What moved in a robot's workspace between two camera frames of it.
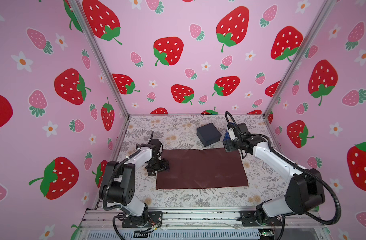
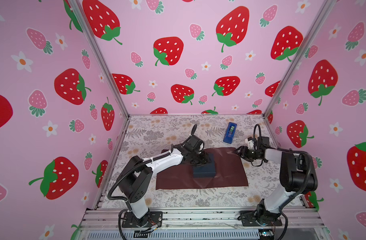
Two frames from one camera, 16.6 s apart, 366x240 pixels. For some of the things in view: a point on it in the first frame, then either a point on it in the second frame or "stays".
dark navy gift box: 208,134 to 207,170
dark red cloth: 196,168 stays
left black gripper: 165,165 to 204,162
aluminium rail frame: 107,224 stays
